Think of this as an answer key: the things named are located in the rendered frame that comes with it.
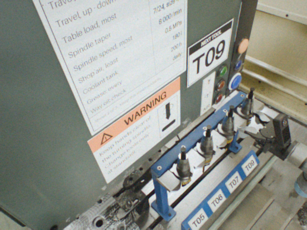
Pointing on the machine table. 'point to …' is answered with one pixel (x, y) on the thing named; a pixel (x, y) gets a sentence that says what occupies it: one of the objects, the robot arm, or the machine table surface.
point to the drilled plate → (88, 215)
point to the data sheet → (115, 51)
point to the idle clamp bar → (127, 184)
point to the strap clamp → (143, 204)
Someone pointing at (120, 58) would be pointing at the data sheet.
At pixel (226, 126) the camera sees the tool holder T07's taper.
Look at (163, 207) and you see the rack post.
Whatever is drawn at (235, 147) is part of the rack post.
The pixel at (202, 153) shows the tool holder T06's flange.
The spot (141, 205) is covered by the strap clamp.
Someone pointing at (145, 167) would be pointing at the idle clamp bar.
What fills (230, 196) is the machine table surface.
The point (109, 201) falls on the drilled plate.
